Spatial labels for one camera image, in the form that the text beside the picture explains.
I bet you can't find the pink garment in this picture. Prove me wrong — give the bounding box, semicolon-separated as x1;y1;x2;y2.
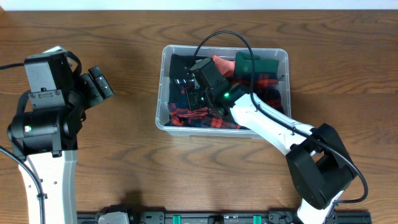
212;55;235;77

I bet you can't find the black garment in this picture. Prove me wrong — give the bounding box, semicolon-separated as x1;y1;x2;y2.
169;54;193;104

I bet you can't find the green garment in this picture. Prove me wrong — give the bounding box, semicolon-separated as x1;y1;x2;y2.
234;52;279;79

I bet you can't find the red plaid flannel garment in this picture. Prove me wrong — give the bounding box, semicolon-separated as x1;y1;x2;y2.
165;73;284;129

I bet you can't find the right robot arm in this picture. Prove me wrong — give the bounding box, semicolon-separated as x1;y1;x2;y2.
188;58;358;223

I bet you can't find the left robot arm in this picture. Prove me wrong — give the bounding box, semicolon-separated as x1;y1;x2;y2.
7;46;114;223

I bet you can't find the clear plastic storage bin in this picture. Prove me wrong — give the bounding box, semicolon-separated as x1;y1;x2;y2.
155;45;292;139

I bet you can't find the black mounting rail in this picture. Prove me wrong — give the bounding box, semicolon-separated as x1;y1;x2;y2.
76;205;373;224

